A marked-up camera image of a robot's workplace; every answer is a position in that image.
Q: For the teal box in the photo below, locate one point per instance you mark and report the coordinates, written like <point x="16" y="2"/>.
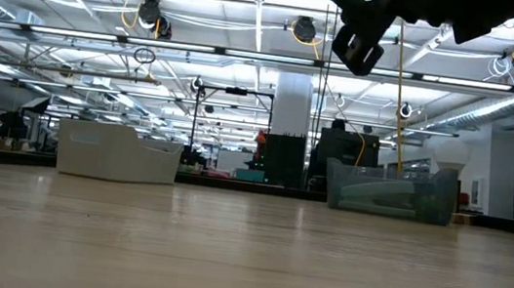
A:
<point x="249" y="175"/>

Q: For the white bulb lamp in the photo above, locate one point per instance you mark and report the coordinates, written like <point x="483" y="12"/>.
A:
<point x="452" y="155"/>

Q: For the black equipment cabinet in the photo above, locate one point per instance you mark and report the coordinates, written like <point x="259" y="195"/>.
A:
<point x="284" y="162"/>

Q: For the long light strip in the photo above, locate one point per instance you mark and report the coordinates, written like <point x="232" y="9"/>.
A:
<point x="171" y="45"/>

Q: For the black monitor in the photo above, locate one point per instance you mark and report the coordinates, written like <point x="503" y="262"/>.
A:
<point x="345" y="147"/>

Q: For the person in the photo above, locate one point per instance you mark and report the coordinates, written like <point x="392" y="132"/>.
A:
<point x="338" y="124"/>

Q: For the grey translucent storage bin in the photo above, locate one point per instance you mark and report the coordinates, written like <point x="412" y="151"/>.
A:
<point x="371" y="172"/>

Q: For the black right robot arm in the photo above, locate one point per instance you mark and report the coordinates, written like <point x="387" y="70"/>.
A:
<point x="489" y="15"/>

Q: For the small black robot arm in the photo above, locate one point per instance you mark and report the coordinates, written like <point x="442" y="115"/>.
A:
<point x="193" y="158"/>

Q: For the black metal frame rig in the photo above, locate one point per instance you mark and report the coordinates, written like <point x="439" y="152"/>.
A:
<point x="236" y="91"/>

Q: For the black aluminium table frame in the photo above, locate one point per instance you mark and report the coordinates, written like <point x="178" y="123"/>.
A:
<point x="232" y="185"/>

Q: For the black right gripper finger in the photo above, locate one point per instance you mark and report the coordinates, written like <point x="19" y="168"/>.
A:
<point x="348" y="2"/>

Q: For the white plastic storage bin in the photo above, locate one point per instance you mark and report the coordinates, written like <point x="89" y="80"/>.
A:
<point x="113" y="156"/>

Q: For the white square pillar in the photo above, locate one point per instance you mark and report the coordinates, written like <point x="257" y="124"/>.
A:
<point x="292" y="109"/>

